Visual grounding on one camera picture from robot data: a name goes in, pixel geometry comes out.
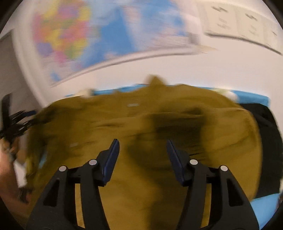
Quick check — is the mustard olive jacket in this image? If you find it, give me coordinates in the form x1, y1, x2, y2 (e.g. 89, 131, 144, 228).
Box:
26, 77, 262, 229

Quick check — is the left forearm pink sleeve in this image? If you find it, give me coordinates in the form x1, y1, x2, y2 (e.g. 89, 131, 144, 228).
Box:
1, 155, 29, 222

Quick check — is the left hand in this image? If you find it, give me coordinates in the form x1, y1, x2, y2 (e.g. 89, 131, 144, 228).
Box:
1, 137, 20, 170

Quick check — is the blue floral bed sheet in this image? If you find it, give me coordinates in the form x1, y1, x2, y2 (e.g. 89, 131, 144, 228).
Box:
66, 80, 279, 229

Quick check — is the grey door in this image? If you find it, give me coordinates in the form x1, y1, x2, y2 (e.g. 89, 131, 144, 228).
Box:
1, 32, 29, 114

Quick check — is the cream pillow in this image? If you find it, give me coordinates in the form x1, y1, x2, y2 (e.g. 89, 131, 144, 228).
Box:
74, 89, 95, 98

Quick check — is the colourful wall map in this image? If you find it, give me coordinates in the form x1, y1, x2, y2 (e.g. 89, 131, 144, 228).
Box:
31, 1, 201, 85

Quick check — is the white wall socket panel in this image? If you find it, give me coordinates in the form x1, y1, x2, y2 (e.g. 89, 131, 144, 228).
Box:
198, 1, 282, 55

